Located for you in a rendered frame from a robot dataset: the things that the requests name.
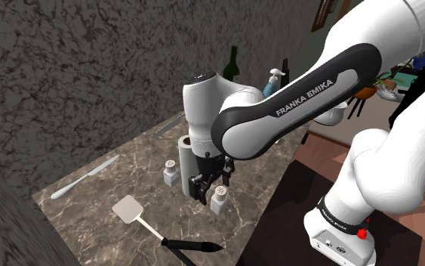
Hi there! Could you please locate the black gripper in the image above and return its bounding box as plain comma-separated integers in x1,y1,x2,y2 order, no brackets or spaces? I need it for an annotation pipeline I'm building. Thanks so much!
189,153,236,206

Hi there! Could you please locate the white salt shaker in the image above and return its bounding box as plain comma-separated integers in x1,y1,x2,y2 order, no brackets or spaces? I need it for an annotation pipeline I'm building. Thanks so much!
162,159,180,188
209,185,230,217

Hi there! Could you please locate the white paper towel roll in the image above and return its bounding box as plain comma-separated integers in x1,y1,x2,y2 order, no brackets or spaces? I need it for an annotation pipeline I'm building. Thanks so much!
177,135,199,198

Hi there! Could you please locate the black pen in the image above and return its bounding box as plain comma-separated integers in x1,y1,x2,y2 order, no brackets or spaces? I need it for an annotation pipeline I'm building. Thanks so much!
161,238,224,254

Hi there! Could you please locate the dark kitchen knife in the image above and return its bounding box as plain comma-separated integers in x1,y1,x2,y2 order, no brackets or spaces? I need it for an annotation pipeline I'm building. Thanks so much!
149,111,187,140

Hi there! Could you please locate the dark robot stand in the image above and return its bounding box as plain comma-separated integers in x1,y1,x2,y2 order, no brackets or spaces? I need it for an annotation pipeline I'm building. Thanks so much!
236,159,425,266

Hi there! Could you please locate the blue soap dispenser white pump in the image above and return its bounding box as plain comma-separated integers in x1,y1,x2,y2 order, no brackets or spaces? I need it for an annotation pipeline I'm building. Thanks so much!
262,68,287,99

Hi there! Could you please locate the dark green wine bottle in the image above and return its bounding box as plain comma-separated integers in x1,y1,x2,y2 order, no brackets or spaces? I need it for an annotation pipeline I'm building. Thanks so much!
222,45,241,83

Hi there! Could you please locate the black bottle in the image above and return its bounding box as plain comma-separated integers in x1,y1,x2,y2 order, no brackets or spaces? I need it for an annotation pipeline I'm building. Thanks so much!
279,57,291,90

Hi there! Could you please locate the silver table knife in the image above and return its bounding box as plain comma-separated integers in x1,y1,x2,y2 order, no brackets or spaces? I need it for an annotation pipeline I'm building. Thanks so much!
50,154,121,201

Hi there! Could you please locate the white bowl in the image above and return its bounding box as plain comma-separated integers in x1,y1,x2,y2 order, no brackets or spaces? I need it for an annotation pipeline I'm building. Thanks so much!
313,101,349,127

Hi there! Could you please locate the orange plant pot on stand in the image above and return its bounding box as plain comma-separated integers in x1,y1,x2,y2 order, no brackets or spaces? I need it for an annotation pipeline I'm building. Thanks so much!
346,71,396,121

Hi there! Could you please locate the white spatula with black handle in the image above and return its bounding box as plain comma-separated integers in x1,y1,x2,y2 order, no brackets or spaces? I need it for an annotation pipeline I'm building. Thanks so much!
111,194,199,266

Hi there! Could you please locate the brown framed wall picture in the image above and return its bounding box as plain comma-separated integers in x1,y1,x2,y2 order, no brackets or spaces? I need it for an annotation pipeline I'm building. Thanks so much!
310,0,335,33

